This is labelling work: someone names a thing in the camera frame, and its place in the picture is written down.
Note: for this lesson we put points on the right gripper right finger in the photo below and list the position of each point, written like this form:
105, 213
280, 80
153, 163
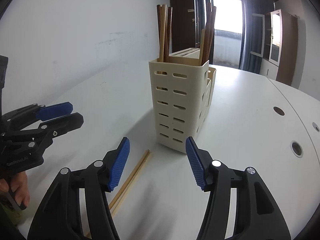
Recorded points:
257, 214

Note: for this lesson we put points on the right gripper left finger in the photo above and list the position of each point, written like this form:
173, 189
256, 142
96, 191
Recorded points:
58, 215

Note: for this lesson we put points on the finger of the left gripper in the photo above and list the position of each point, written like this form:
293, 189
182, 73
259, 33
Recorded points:
57, 127
54, 111

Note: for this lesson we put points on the dark brown chopstick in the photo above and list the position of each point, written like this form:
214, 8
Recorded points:
207, 32
213, 13
168, 35
159, 8

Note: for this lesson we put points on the person's left hand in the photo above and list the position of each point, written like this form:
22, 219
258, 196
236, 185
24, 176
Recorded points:
19, 186

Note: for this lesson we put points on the cream plastic utensil holder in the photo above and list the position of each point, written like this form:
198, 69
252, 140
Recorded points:
182, 91

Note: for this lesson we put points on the glass balcony door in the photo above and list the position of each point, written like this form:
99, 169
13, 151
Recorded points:
229, 29

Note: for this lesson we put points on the brown white glass cabinet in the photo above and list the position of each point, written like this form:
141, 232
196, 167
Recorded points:
280, 45

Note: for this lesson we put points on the dark blue curtain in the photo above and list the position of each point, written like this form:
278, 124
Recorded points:
254, 12

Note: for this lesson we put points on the black camera module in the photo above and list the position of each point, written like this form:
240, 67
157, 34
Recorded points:
3, 69

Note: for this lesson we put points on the table cable grommet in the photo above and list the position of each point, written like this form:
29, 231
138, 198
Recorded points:
296, 149
316, 127
279, 111

